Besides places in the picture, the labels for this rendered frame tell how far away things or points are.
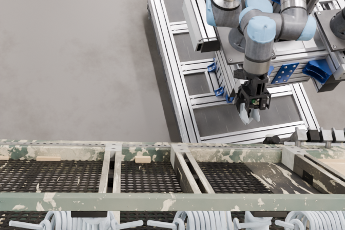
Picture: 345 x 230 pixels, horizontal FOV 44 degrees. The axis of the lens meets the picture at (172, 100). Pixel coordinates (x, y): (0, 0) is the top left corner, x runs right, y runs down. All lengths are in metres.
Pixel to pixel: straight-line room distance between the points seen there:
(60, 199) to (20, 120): 2.26
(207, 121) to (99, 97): 0.75
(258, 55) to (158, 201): 0.70
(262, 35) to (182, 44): 1.73
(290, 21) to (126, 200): 0.86
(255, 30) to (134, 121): 1.73
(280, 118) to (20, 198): 2.28
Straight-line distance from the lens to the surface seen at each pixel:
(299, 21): 1.34
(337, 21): 2.11
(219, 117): 2.66
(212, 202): 0.63
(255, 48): 1.21
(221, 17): 1.73
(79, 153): 1.76
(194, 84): 2.73
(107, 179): 1.30
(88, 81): 2.94
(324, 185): 1.53
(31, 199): 0.63
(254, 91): 1.27
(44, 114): 2.86
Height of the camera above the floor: 2.53
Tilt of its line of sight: 61 degrees down
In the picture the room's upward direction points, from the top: 14 degrees clockwise
